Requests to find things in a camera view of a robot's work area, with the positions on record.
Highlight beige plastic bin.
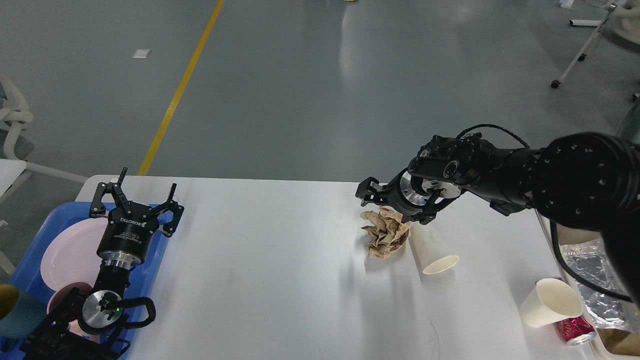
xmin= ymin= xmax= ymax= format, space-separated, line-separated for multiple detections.
xmin=535 ymin=210 xmax=640 ymax=360

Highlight brown paper ball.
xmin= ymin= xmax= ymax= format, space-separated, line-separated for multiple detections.
xmin=359 ymin=206 xmax=410 ymax=259

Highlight brown paper bag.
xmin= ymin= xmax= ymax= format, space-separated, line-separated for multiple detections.
xmin=597 ymin=328 xmax=640 ymax=357

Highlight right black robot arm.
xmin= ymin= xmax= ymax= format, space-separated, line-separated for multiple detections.
xmin=355 ymin=126 xmax=640 ymax=305

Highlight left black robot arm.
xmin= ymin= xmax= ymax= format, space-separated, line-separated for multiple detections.
xmin=19 ymin=168 xmax=185 ymax=360

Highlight pink plate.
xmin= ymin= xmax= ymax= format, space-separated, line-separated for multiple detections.
xmin=39 ymin=218 xmax=108 ymax=291

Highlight blue plastic tray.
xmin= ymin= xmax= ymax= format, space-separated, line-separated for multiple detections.
xmin=0 ymin=202 xmax=170 ymax=360

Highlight white paper cup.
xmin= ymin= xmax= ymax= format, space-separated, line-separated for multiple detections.
xmin=409 ymin=224 xmax=460 ymax=276
xmin=519 ymin=278 xmax=583 ymax=328

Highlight aluminium foil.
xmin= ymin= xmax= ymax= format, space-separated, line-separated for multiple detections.
xmin=558 ymin=238 xmax=640 ymax=333

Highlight teal green mug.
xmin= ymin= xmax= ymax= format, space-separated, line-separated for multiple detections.
xmin=0 ymin=283 xmax=49 ymax=355

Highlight pink mug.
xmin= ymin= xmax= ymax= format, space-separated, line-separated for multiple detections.
xmin=47 ymin=281 xmax=103 ymax=346

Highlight red soda can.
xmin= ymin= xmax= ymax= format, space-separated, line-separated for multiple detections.
xmin=554 ymin=316 xmax=598 ymax=346

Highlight white side table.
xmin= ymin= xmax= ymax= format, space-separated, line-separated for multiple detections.
xmin=0 ymin=158 xmax=26 ymax=275

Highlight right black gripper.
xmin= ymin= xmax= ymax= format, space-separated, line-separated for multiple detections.
xmin=355 ymin=169 xmax=441 ymax=225

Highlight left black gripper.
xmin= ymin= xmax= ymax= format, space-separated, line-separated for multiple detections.
xmin=89 ymin=167 xmax=185 ymax=270

